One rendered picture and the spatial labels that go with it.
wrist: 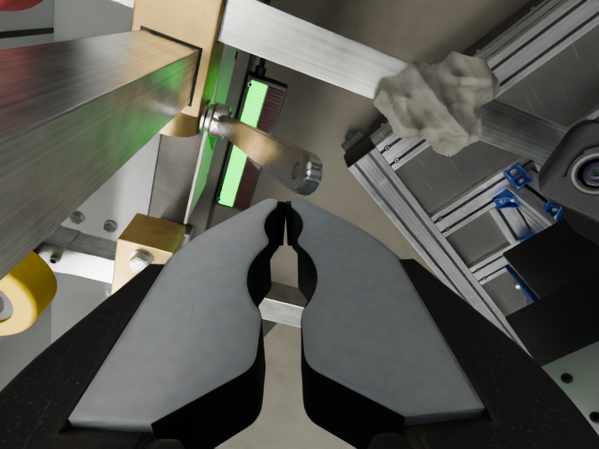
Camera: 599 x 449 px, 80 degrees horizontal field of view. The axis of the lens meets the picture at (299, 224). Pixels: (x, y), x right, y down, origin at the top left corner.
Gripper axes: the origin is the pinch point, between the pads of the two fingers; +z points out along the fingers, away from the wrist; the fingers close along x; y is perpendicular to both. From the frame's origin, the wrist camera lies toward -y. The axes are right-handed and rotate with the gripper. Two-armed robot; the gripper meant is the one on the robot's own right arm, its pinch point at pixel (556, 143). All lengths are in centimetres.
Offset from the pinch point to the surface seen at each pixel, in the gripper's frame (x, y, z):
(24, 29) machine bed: -10, -52, 14
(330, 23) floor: 2, -15, 82
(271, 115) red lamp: -8.9, -24.1, 11.5
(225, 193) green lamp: -20.3, -26.7, 11.5
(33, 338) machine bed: -60, -52, 14
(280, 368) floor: -139, 16, 82
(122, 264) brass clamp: -22.6, -33.3, -3.6
